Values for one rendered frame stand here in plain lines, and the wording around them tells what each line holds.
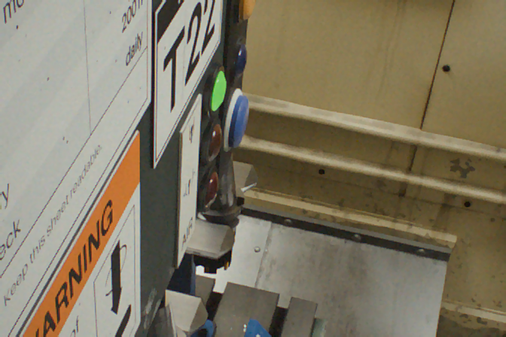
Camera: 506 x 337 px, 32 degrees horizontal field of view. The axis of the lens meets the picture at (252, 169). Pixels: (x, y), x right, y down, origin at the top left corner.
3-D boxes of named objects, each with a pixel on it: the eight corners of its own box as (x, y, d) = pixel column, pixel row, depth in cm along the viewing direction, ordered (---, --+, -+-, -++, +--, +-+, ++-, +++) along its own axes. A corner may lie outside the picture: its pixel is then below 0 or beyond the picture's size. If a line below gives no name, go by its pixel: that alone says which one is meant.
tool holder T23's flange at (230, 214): (197, 189, 104) (199, 174, 103) (248, 201, 103) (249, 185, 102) (182, 225, 99) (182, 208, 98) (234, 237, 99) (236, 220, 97)
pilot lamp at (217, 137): (222, 147, 46) (224, 113, 45) (211, 173, 44) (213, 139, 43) (211, 144, 46) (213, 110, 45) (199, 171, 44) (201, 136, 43)
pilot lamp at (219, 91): (226, 97, 44) (228, 60, 43) (214, 122, 42) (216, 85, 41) (214, 95, 44) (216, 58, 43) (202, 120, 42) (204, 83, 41)
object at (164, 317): (143, 321, 85) (143, 274, 81) (185, 335, 84) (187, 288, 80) (123, 356, 82) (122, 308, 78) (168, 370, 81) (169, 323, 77)
